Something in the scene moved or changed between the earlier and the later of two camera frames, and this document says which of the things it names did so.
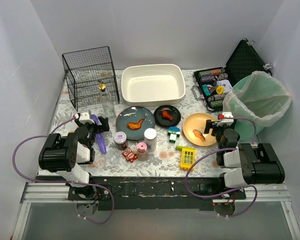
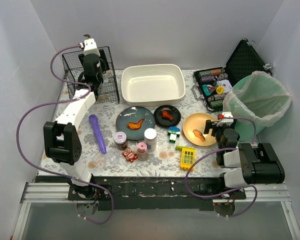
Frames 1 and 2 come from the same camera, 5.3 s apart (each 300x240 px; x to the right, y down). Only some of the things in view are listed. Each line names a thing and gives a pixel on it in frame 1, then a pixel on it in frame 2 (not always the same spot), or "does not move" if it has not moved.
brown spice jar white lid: x=120 y=138 does not move
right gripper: x=215 y=127 does not move
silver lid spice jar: x=150 y=136 does not move
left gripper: x=95 y=125 to x=103 y=60
